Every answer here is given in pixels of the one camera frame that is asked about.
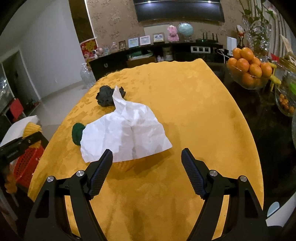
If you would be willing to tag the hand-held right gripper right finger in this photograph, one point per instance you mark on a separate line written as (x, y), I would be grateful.
(193, 173)

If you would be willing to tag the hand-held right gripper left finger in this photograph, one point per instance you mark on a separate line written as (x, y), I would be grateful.
(100, 176)

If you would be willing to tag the red plastic mesh basket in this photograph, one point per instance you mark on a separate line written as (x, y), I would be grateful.
(25, 164)

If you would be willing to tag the yellow foam fruit net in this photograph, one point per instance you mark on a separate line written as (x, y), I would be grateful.
(32, 129)

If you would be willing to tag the white paper sheet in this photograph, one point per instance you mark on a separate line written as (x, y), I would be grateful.
(124, 132)

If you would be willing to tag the black plastic bag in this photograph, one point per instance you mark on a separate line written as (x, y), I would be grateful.
(106, 96)

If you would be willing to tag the person's left hand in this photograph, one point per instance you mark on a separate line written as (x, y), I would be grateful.
(10, 183)

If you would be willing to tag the sofa with white cushion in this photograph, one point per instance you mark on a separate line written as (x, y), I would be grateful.
(18, 126)

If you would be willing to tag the red chair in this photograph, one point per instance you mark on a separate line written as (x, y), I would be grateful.
(16, 107)

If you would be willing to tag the yellow tablecloth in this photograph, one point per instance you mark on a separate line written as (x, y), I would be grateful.
(185, 104)

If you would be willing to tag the pale blue object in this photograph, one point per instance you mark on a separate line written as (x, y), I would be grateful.
(272, 207)

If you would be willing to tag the clear plastic water jug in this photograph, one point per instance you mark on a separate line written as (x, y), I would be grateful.
(87, 75)

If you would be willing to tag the glass fruit bowl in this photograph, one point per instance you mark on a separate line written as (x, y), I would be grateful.
(235, 80)

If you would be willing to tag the black television cabinet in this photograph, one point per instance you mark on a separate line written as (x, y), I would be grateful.
(108, 66)

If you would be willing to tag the wooden drawer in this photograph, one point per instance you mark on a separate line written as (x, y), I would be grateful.
(141, 62)

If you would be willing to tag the round tin can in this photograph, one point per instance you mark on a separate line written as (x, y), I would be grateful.
(167, 54)

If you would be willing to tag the small white toy figure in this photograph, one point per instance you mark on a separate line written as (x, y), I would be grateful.
(95, 53)

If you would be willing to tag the white socket panel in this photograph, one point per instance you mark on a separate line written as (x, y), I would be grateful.
(200, 49)

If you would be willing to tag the small yellow chair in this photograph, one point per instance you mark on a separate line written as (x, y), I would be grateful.
(275, 80)

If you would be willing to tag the small pink pig ornament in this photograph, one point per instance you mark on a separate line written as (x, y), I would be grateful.
(100, 51)

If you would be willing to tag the small blue ornament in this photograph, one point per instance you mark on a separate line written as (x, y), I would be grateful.
(106, 50)

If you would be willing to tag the green folded cloth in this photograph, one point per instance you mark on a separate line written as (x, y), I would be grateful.
(138, 55)

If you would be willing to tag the glass snow globe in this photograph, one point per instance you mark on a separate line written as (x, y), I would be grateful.
(114, 47)

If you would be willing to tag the pile of oranges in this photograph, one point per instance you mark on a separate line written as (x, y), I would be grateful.
(246, 54)

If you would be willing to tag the white upright device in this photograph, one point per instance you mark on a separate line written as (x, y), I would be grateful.
(231, 46)

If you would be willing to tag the black wifi router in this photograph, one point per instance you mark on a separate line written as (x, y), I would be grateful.
(208, 40)

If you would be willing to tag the pink plush toy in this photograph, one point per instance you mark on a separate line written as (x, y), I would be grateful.
(173, 33)

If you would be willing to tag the pale blue desk globe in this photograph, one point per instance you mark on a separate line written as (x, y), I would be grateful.
(185, 29)

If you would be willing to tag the red white figurine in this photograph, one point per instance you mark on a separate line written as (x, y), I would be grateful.
(240, 33)

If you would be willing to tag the beige board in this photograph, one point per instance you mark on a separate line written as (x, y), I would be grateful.
(157, 29)

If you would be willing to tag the glass vase with plant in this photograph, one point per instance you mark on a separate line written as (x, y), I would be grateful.
(257, 34)

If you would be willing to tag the black flat television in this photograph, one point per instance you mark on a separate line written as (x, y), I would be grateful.
(180, 11)

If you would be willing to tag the red festive wall decoration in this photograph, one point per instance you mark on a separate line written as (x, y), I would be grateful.
(87, 47)

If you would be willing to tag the dark picture frame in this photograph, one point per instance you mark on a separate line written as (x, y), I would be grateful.
(122, 45)

